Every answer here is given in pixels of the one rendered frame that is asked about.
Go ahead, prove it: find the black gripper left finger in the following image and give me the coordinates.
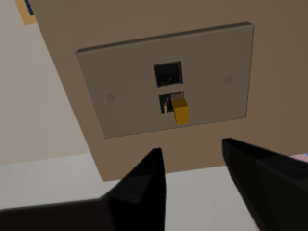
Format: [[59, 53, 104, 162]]
[[0, 148, 167, 231]]

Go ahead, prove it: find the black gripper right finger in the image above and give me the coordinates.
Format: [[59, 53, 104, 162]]
[[222, 138, 308, 231]]

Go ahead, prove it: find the tan panel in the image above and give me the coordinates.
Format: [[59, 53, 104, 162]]
[[29, 0, 308, 181]]

